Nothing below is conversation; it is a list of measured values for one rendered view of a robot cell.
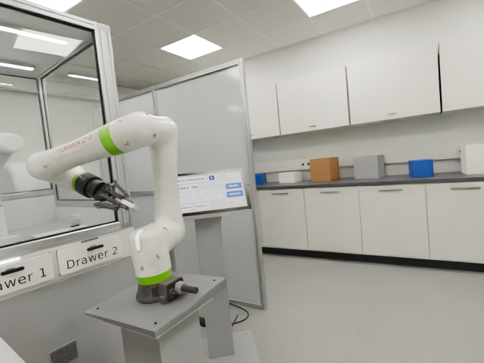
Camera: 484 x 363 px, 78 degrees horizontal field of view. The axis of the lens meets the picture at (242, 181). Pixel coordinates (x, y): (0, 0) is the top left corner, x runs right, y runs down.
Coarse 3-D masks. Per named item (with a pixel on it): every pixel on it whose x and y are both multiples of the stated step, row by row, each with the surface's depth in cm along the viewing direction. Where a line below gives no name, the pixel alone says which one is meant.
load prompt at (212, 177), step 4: (192, 176) 184; (196, 176) 184; (200, 176) 185; (204, 176) 185; (208, 176) 185; (212, 176) 185; (216, 176) 185; (220, 176) 185; (180, 180) 182; (184, 180) 182; (188, 180) 183; (192, 180) 183; (196, 180) 183; (200, 180) 183; (204, 180) 183; (208, 180) 183; (212, 180) 183; (216, 180) 183
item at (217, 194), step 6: (186, 192) 177; (192, 192) 177; (198, 192) 177; (204, 192) 178; (210, 192) 178; (216, 192) 178; (222, 192) 178; (180, 198) 174; (186, 198) 175; (192, 198) 175; (198, 198) 175; (204, 198) 175; (210, 198) 175; (216, 198) 175; (222, 198) 176
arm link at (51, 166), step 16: (64, 144) 107; (80, 144) 103; (96, 144) 101; (32, 160) 108; (48, 160) 107; (64, 160) 106; (80, 160) 106; (96, 160) 108; (32, 176) 110; (48, 176) 111
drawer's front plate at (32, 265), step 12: (12, 264) 116; (24, 264) 119; (36, 264) 122; (48, 264) 125; (0, 276) 112; (12, 276) 115; (24, 276) 118; (36, 276) 122; (48, 276) 125; (12, 288) 115
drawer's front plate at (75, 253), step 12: (108, 240) 146; (120, 240) 151; (60, 252) 129; (72, 252) 133; (84, 252) 137; (96, 252) 141; (108, 252) 145; (120, 252) 150; (60, 264) 129; (72, 264) 132; (84, 264) 137
